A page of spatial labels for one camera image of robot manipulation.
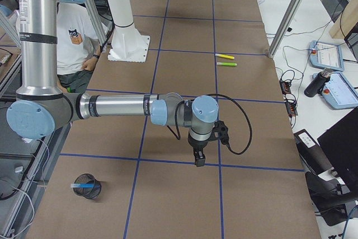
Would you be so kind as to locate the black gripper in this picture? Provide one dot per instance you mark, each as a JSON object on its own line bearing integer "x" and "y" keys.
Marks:
{"x": 196, "y": 145}

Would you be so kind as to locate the blue highlighter pen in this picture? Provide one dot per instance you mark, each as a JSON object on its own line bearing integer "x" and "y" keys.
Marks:
{"x": 83, "y": 186}

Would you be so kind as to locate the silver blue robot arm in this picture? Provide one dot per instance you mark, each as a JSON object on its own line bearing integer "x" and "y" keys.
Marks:
{"x": 41, "y": 107}

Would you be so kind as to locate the brown paper table cover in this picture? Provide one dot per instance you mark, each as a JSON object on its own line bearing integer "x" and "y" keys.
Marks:
{"x": 150, "y": 185}

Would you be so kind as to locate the green highlighter pen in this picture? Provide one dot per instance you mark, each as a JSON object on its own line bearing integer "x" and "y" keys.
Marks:
{"x": 228, "y": 64}

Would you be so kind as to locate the yellow highlighter pen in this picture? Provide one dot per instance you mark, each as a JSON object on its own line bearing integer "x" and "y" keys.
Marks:
{"x": 224, "y": 56}

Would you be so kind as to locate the orange black electronics box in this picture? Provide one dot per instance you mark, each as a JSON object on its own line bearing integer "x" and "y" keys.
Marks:
{"x": 285, "y": 87}

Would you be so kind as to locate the black label printer box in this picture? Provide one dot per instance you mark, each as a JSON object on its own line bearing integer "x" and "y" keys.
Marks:
{"x": 311, "y": 152}

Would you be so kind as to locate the far black mesh pen cup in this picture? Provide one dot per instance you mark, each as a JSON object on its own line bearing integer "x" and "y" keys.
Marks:
{"x": 89, "y": 193}

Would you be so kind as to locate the black water bottle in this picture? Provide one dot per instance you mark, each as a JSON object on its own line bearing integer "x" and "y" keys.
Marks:
{"x": 318, "y": 82}

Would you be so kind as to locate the black monitor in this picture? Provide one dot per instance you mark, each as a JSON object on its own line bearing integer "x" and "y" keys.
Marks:
{"x": 339, "y": 144}

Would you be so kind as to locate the near blue teach pendant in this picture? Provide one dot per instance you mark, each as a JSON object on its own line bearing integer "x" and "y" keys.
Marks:
{"x": 339, "y": 93}

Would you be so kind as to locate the blue teach pendant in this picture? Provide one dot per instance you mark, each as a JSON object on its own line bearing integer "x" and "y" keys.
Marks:
{"x": 326, "y": 55}
{"x": 339, "y": 93}

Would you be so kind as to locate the far blue teach pendant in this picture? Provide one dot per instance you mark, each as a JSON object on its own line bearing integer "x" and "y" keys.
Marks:
{"x": 326, "y": 55}

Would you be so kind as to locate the person in white shirt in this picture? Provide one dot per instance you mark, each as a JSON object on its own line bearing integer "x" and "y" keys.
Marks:
{"x": 78, "y": 49}

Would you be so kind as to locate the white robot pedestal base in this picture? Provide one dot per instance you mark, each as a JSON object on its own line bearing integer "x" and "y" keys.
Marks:
{"x": 127, "y": 43}

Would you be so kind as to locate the aluminium frame post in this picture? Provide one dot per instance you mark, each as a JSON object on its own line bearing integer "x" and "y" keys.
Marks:
{"x": 283, "y": 27}

